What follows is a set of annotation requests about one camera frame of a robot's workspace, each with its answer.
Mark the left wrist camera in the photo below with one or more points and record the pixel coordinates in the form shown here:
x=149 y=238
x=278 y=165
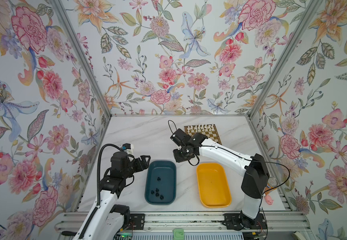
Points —
x=128 y=148

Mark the yellow plastic tray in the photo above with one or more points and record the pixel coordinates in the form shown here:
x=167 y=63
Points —
x=213 y=186

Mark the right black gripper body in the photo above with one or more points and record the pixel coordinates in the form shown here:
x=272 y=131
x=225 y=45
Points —
x=180 y=155

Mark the pink pig toy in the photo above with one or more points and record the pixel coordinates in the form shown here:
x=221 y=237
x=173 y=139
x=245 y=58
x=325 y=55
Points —
x=268 y=199

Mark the wooden chess board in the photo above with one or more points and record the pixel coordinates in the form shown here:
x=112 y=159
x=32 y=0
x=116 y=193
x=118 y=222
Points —
x=208 y=130

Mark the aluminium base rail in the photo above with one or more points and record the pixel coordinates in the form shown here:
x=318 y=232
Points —
x=272 y=221

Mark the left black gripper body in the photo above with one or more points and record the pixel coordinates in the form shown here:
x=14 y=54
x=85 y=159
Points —
x=130 y=169

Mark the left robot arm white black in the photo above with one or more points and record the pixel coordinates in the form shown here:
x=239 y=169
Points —
x=106 y=217

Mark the dark teal plastic tray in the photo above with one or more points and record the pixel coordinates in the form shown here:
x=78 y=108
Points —
x=160 y=188

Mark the green clip on rail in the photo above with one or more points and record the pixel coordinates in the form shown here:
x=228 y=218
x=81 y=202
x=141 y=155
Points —
x=178 y=234

